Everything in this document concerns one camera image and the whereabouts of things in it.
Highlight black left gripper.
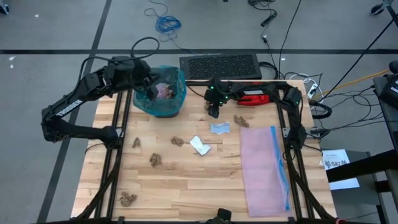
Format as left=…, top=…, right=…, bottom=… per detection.
left=126, top=58, right=160, bottom=101

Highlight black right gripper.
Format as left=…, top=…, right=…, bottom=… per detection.
left=204, top=79, right=231, bottom=119

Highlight teal plastic trash bag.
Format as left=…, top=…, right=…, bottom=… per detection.
left=132, top=65, right=187, bottom=118

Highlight pink trash bag blue drawstring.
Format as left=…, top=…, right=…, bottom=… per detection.
left=239, top=125, right=292, bottom=218

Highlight pink white crumpled trash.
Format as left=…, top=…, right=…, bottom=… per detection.
left=155, top=82, right=175, bottom=100

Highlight red black padded gloves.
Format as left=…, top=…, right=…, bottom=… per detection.
left=236, top=93, right=270, bottom=106

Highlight black perforated metal case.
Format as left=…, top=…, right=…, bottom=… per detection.
left=179, top=53, right=262, bottom=80

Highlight white power strip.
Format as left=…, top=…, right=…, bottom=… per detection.
left=307, top=82, right=318, bottom=100

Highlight white printed paper sheet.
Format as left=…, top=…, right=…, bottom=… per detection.
left=322, top=149, right=361, bottom=190

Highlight black metal beam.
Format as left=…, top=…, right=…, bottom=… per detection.
left=326, top=149, right=398, bottom=184

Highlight black equipment cart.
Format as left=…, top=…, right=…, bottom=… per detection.
left=372, top=60, right=398, bottom=156

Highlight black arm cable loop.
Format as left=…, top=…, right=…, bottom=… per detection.
left=79, top=36, right=160, bottom=82

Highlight blue coiled cable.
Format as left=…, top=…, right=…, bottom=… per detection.
left=144, top=7, right=187, bottom=47

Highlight black aluminium table frame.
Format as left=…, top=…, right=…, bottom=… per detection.
left=74, top=79, right=336, bottom=224

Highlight black coiled cable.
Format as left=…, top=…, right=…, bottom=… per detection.
left=308, top=99, right=333, bottom=119

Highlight long black cable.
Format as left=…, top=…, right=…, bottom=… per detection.
left=278, top=0, right=303, bottom=80
left=323, top=18, right=398, bottom=100

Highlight yellow cable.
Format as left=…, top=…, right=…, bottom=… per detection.
left=323, top=68, right=391, bottom=96

